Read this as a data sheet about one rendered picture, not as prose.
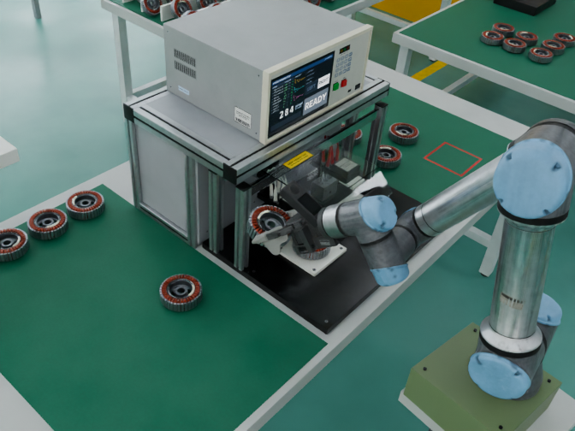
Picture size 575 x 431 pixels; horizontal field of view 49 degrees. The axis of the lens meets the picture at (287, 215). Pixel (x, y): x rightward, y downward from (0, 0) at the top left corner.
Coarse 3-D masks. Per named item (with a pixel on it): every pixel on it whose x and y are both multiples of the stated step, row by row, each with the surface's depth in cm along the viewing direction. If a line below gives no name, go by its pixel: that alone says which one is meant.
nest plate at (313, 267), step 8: (288, 248) 183; (336, 248) 185; (344, 248) 185; (288, 256) 181; (296, 256) 181; (328, 256) 182; (336, 256) 182; (296, 264) 180; (304, 264) 178; (312, 264) 179; (320, 264) 179; (328, 264) 180; (312, 272) 176
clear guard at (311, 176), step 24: (312, 144) 175; (264, 168) 164; (288, 168) 165; (312, 168) 166; (336, 168) 166; (360, 168) 167; (312, 192) 158; (336, 192) 158; (360, 192) 162; (384, 192) 168
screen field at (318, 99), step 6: (324, 90) 174; (312, 96) 170; (318, 96) 173; (324, 96) 175; (306, 102) 169; (312, 102) 172; (318, 102) 174; (324, 102) 176; (306, 108) 171; (312, 108) 173
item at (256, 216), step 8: (264, 208) 153; (272, 208) 154; (280, 208) 155; (256, 216) 150; (264, 216) 154; (272, 216) 154; (280, 216) 153; (288, 216) 153; (248, 224) 150; (256, 224) 149; (264, 224) 151; (272, 224) 153; (280, 224) 154; (248, 232) 150; (256, 232) 148; (288, 240) 152
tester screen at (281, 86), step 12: (324, 60) 167; (300, 72) 161; (312, 72) 165; (324, 72) 169; (276, 84) 155; (288, 84) 159; (300, 84) 163; (276, 96) 158; (288, 96) 162; (300, 96) 166; (276, 108) 160; (300, 108) 169; (276, 120) 162
